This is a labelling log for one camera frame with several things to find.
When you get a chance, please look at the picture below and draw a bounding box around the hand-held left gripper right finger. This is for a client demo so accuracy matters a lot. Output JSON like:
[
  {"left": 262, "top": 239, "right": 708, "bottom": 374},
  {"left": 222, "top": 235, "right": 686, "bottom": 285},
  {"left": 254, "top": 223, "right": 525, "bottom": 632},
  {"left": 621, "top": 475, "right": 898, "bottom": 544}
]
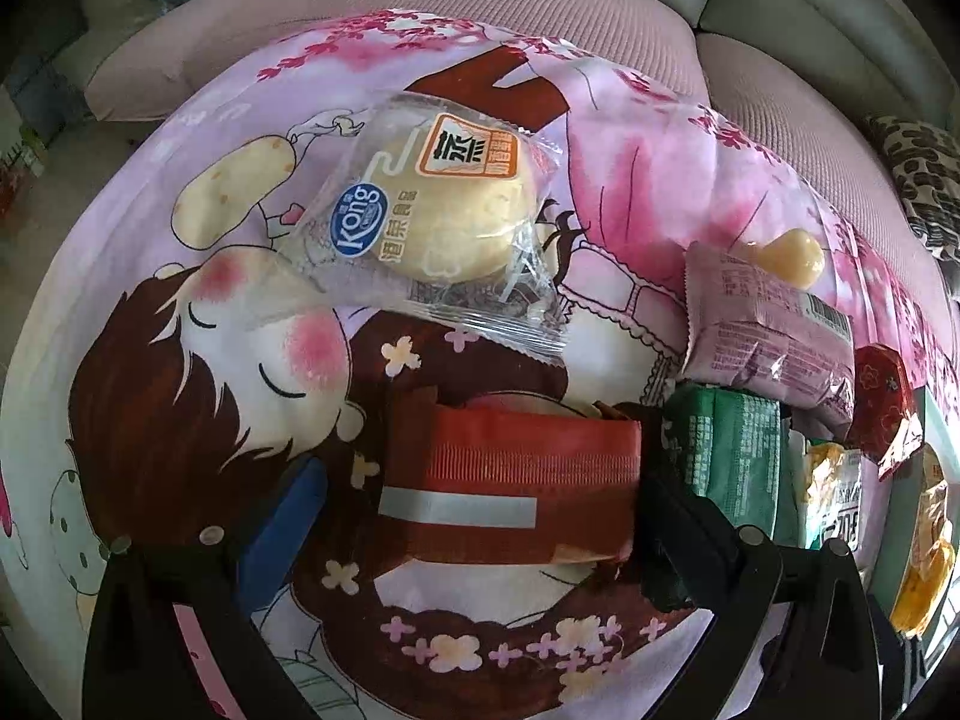
[{"left": 634, "top": 420, "right": 880, "bottom": 720}]

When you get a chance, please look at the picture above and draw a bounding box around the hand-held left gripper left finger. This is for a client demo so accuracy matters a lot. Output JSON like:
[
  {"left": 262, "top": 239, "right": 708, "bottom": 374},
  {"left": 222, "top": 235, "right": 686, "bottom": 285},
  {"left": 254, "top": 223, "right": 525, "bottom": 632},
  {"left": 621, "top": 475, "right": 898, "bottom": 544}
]
[{"left": 82, "top": 457, "right": 331, "bottom": 720}]

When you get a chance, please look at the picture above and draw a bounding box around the green snack packet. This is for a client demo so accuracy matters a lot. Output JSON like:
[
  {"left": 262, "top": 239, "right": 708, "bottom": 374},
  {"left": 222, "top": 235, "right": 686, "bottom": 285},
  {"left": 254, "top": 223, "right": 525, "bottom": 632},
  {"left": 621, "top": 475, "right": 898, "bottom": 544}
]
[{"left": 660, "top": 382, "right": 800, "bottom": 612}]

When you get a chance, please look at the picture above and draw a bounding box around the red wafer packet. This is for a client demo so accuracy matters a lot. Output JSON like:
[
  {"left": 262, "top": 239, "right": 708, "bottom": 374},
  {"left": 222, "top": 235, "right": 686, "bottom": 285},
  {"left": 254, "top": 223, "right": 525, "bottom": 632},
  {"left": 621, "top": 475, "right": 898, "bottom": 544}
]
[{"left": 379, "top": 386, "right": 644, "bottom": 567}]

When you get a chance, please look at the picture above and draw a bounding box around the shiny red snack packet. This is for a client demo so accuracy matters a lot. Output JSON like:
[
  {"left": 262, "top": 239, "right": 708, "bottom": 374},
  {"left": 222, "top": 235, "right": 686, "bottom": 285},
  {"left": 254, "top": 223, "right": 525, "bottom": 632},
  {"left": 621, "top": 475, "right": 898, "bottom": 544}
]
[{"left": 847, "top": 343, "right": 925, "bottom": 482}]

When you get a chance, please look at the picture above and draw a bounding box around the clear orange snack packet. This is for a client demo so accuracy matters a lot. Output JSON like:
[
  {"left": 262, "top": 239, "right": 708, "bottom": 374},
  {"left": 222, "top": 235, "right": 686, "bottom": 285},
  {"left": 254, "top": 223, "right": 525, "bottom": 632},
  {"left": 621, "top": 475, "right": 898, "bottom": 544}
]
[{"left": 889, "top": 532, "right": 959, "bottom": 638}]

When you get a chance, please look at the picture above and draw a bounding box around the white and green corn packet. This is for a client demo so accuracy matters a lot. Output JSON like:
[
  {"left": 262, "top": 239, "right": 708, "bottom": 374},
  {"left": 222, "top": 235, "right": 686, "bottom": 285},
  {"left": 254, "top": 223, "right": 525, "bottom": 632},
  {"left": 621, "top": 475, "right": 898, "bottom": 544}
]
[{"left": 784, "top": 439, "right": 863, "bottom": 552}]

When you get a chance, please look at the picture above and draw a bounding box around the printed cartoon blanket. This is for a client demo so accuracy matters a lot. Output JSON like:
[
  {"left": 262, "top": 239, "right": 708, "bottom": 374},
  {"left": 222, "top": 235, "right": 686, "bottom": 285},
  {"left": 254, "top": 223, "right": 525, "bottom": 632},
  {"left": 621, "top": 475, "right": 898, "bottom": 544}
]
[{"left": 0, "top": 7, "right": 960, "bottom": 720}]

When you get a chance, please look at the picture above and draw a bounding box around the pink snack packet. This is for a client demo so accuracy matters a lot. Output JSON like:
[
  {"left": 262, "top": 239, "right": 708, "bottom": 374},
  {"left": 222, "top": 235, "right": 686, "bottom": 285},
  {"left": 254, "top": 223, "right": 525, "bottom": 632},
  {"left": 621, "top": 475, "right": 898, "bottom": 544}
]
[{"left": 679, "top": 240, "right": 857, "bottom": 428}]

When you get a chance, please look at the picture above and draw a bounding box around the clear bun packet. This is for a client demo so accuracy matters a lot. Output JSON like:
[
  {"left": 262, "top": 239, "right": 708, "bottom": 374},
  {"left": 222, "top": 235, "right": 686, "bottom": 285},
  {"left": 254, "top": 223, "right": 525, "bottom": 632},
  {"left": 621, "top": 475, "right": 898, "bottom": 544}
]
[{"left": 283, "top": 90, "right": 575, "bottom": 361}]

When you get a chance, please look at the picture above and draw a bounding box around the pink sofa seat cushion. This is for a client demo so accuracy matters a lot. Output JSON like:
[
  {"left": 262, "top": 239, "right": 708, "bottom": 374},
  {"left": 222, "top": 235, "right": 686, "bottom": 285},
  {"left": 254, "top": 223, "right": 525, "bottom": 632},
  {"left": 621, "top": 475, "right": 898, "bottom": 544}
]
[
  {"left": 82, "top": 0, "right": 698, "bottom": 121},
  {"left": 694, "top": 30, "right": 960, "bottom": 263}
]

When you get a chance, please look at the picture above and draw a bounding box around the black and white patterned pillow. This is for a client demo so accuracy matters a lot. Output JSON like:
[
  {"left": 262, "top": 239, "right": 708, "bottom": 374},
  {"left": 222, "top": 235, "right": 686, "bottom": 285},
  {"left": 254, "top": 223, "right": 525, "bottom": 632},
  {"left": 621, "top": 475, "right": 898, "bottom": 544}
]
[{"left": 866, "top": 114, "right": 960, "bottom": 260}]

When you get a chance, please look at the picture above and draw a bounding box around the grey sofa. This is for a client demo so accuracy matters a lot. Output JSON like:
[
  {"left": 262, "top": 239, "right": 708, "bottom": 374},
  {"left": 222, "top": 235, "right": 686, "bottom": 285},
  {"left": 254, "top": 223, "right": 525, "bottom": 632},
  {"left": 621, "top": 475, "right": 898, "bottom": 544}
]
[{"left": 300, "top": 0, "right": 960, "bottom": 136}]

